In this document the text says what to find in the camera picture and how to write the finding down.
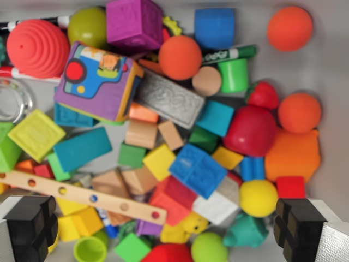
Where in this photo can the small blue cylinder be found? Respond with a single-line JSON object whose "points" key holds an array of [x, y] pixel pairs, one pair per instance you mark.
{"points": [[252, 168]]}

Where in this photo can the red toy strawberry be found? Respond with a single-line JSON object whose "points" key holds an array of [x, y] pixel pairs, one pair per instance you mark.
{"points": [[263, 95]]}

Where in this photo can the blue embossed rubber cube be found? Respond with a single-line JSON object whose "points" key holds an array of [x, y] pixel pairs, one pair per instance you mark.
{"points": [[197, 170]]}

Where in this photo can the small tan wooden block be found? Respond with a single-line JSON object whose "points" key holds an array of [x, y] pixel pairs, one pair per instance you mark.
{"points": [[171, 135]]}

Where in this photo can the green marker pen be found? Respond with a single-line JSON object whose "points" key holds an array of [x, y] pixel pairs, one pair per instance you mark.
{"points": [[234, 53]]}

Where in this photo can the red ribbed rubber ball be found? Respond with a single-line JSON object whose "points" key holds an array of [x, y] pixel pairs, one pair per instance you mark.
{"points": [[38, 49]]}

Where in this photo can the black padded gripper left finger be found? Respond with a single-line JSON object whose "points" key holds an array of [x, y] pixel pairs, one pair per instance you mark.
{"points": [[26, 223]]}

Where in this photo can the teal wooden cube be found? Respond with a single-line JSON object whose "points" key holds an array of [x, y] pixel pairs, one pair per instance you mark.
{"points": [[215, 118]]}

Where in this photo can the red wooden cube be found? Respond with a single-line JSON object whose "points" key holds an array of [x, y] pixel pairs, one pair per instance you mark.
{"points": [[290, 187]]}

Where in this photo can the red embossed rubber cube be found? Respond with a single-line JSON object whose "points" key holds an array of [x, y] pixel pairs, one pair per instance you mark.
{"points": [[171, 199]]}

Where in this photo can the white gray foam block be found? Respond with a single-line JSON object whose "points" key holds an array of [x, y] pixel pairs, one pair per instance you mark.
{"points": [[218, 206]]}

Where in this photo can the colourful printed fabric cube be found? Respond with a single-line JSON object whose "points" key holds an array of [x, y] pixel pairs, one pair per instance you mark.
{"points": [[95, 84]]}

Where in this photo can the lime embossed rubber cube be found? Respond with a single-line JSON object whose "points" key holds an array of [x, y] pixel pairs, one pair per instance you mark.
{"points": [[36, 135]]}

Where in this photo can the black padded gripper right finger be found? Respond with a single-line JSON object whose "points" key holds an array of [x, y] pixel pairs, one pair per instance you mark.
{"points": [[302, 226]]}

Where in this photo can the lime green ball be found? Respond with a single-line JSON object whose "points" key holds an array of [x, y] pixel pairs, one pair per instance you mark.
{"points": [[208, 248]]}

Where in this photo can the small yellow wooden block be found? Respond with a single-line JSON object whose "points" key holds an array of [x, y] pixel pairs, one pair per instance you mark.
{"points": [[227, 157]]}

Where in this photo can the tan wooden arch block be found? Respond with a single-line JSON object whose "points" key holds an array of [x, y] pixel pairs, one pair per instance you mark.
{"points": [[141, 133]]}

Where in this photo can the light green wooden block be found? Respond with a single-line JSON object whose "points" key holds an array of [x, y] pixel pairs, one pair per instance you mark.
{"points": [[58, 169]]}

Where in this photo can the green wooden cube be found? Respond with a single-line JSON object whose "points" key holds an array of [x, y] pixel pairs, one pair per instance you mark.
{"points": [[131, 155]]}

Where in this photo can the yellow wooden cube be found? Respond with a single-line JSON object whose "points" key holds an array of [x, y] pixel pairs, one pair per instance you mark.
{"points": [[159, 161]]}

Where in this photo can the purple block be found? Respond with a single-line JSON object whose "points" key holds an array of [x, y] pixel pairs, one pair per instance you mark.
{"points": [[148, 227]]}

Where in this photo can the bright green block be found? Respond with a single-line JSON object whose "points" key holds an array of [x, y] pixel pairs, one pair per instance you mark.
{"points": [[8, 152]]}

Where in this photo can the gray embossed foam block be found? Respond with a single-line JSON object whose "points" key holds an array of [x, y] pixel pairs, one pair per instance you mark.
{"points": [[171, 101]]}

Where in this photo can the red marker pen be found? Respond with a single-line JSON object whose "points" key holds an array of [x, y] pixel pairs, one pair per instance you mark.
{"points": [[16, 73]]}

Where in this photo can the tan wooden triangle block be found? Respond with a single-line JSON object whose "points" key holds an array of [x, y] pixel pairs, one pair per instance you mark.
{"points": [[109, 183]]}

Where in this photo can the teal embossed rubber cube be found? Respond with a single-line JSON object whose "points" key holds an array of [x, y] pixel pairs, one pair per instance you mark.
{"points": [[71, 118]]}

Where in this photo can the small red wooden block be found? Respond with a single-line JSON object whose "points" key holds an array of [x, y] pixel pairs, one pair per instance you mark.
{"points": [[43, 172]]}

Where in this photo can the olive green plastic pear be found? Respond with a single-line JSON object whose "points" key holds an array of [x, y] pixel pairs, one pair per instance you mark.
{"points": [[87, 27]]}

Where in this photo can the blue marker pen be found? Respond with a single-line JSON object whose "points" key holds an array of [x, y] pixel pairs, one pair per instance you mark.
{"points": [[107, 223]]}

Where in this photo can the blue half-round block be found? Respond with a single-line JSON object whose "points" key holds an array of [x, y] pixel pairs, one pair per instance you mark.
{"points": [[215, 27]]}

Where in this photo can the orange foam ball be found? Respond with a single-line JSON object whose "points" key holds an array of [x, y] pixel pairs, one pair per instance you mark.
{"points": [[299, 113], [180, 58], [289, 28]]}

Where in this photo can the teal rectangular wooden block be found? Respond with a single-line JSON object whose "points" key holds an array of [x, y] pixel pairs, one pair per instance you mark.
{"points": [[81, 148]]}

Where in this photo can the yellow rubber animal toy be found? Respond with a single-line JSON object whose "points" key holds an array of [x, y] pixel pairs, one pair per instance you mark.
{"points": [[188, 226]]}

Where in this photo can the green plastic cylinder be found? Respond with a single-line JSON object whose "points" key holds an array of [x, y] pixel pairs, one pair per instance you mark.
{"points": [[234, 76]]}

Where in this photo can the teal rubber animal toy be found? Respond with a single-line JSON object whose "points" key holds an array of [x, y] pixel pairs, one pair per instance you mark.
{"points": [[248, 232]]}

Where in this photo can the black chisel marker pen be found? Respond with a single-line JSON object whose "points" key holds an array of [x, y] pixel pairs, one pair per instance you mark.
{"points": [[62, 20]]}

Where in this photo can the yellow foam ball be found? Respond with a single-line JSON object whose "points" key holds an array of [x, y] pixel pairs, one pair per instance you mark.
{"points": [[258, 198]]}

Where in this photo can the red round toy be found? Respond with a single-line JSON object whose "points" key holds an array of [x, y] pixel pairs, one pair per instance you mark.
{"points": [[167, 253]]}

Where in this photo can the red toy apple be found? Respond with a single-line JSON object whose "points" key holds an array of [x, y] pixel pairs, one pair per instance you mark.
{"points": [[249, 131]]}

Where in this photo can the dark green wooden block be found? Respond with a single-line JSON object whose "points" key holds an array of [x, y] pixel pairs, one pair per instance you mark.
{"points": [[203, 139]]}

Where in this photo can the tan wooden cylinder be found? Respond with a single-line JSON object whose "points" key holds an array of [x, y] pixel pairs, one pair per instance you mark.
{"points": [[206, 81]]}

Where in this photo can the small orange wooden block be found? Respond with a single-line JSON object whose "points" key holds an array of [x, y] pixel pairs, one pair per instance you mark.
{"points": [[26, 166]]}

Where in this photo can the yellow flat wooden block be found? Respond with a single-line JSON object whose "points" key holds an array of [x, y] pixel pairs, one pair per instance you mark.
{"points": [[69, 206]]}

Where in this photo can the orange wedge block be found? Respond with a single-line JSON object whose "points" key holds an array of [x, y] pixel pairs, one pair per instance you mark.
{"points": [[151, 65]]}

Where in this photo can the lime plastic cup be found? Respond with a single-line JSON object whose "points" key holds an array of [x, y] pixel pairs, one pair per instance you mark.
{"points": [[90, 249]]}

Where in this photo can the orange hexagon block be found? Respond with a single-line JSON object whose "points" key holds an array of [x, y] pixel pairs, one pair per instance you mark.
{"points": [[294, 155]]}

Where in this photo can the purple embossed rubber cube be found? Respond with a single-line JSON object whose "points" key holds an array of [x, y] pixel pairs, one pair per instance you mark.
{"points": [[131, 24]]}

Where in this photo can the wooden strip with holes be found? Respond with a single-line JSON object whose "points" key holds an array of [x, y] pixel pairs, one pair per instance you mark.
{"points": [[79, 195]]}

